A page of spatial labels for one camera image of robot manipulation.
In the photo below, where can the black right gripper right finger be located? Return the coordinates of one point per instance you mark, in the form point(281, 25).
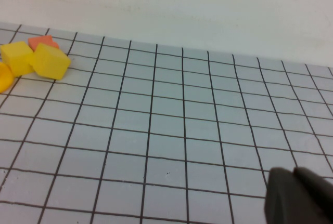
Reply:
point(320, 195)

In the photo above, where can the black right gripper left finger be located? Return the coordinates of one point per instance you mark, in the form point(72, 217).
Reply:
point(283, 200)

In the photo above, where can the white grid tablecloth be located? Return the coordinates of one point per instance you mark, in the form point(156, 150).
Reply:
point(166, 130)

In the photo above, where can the yellow foam cube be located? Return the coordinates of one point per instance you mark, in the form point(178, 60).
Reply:
point(17, 57)
point(49, 63)

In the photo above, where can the orange foam cube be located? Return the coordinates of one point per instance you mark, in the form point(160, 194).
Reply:
point(43, 41)

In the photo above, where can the yellow rubber duck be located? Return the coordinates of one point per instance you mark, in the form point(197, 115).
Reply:
point(5, 78)

